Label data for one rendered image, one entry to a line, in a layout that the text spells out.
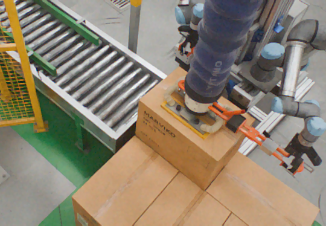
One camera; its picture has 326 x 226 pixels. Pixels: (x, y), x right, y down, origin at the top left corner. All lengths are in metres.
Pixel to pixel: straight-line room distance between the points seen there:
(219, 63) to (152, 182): 0.99
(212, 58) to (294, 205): 1.22
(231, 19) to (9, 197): 2.17
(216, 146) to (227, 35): 0.76
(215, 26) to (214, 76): 0.34
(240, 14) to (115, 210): 1.41
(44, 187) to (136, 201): 0.92
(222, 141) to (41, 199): 1.50
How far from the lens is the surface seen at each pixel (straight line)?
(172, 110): 2.30
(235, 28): 1.72
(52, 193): 3.11
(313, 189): 3.49
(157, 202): 2.48
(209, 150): 2.23
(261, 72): 2.47
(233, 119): 2.20
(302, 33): 2.01
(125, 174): 2.54
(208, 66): 1.91
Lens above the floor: 2.84
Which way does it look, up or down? 51 degrees down
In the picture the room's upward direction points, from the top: 6 degrees clockwise
